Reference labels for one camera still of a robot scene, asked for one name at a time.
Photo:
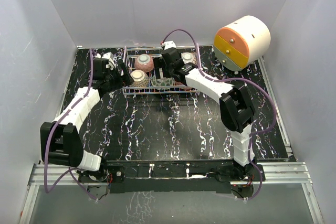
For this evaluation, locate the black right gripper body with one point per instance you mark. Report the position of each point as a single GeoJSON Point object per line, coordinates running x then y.
{"type": "Point", "coordinates": [179, 55]}

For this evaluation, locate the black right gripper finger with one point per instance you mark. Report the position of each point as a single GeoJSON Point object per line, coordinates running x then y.
{"type": "Point", "coordinates": [168, 71]}
{"type": "Point", "coordinates": [158, 68]}

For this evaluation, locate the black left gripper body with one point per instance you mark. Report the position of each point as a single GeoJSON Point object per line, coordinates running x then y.
{"type": "Point", "coordinates": [114, 81]}

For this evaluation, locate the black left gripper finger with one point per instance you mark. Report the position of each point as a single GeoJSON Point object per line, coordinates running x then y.
{"type": "Point", "coordinates": [127, 80]}
{"type": "Point", "coordinates": [122, 69]}

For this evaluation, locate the white bowl green leaves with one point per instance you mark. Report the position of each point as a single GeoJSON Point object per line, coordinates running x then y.
{"type": "Point", "coordinates": [162, 83]}

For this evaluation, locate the white wire dish rack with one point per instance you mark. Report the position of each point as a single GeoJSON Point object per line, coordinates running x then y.
{"type": "Point", "coordinates": [129, 56]}

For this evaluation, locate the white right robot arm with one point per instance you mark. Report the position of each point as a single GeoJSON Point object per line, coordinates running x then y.
{"type": "Point", "coordinates": [236, 108]}

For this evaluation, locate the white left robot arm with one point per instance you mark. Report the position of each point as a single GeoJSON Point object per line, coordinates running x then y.
{"type": "Point", "coordinates": [59, 139]}

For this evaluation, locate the brown patterned bowl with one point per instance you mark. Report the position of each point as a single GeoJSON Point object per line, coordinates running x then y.
{"type": "Point", "coordinates": [141, 79]}

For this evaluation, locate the pink floral bowl back left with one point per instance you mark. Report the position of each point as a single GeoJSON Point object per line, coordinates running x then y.
{"type": "Point", "coordinates": [144, 62]}

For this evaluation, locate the pink floral bowl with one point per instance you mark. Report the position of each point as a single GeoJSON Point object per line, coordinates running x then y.
{"type": "Point", "coordinates": [144, 62]}
{"type": "Point", "coordinates": [181, 85]}

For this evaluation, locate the pink floral bowl front right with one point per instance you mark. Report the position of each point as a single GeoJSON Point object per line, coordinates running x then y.
{"type": "Point", "coordinates": [181, 85]}

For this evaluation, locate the white bowl red lattice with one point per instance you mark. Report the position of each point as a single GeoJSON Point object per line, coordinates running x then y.
{"type": "Point", "coordinates": [189, 57]}

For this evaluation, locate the round white mini drawer cabinet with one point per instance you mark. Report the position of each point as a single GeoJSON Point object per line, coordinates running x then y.
{"type": "Point", "coordinates": [241, 42]}

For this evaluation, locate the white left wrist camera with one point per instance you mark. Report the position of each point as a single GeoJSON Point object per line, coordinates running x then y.
{"type": "Point", "coordinates": [106, 60]}

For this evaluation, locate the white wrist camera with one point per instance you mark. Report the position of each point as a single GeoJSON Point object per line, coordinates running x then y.
{"type": "Point", "coordinates": [106, 60]}
{"type": "Point", "coordinates": [168, 44]}

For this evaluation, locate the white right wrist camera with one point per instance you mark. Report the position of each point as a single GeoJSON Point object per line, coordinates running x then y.
{"type": "Point", "coordinates": [168, 44]}

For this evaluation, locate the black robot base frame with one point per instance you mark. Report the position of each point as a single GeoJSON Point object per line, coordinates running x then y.
{"type": "Point", "coordinates": [220, 176]}

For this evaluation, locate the aluminium rail frame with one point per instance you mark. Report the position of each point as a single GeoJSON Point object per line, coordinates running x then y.
{"type": "Point", "coordinates": [174, 128]}

